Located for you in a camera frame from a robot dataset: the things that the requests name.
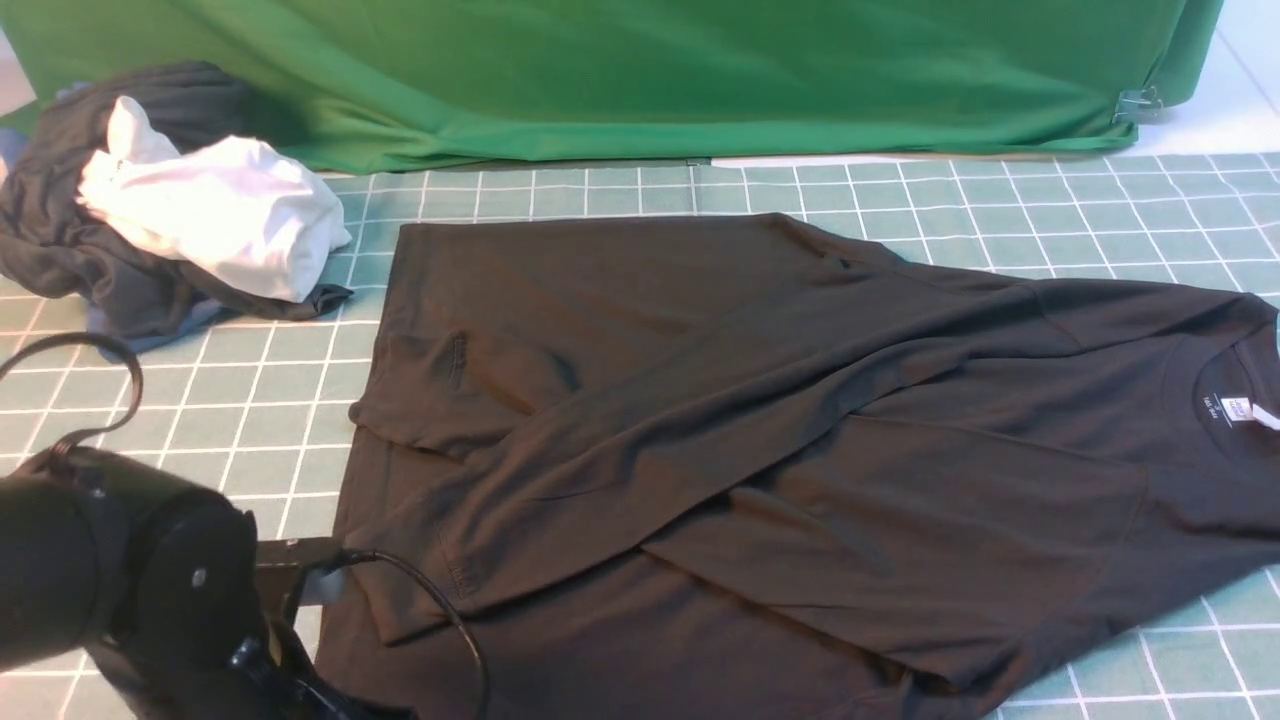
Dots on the blue crumpled garment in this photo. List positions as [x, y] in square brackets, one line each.
[140, 335]

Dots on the dark gray long-sleeved shirt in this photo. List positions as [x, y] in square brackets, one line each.
[744, 468]

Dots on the silver binder clip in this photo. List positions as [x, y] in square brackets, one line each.
[1138, 106]

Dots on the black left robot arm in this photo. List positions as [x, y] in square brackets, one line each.
[167, 586]

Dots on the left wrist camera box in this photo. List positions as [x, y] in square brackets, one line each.
[294, 573]

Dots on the white crumpled garment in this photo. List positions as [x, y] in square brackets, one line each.
[254, 219]

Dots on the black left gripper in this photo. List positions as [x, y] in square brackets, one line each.
[279, 667]

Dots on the green backdrop cloth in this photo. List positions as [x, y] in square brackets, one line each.
[366, 87]

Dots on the green checkered table mat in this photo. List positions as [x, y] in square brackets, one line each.
[258, 409]

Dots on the dark gray crumpled garment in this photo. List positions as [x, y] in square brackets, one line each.
[60, 240]

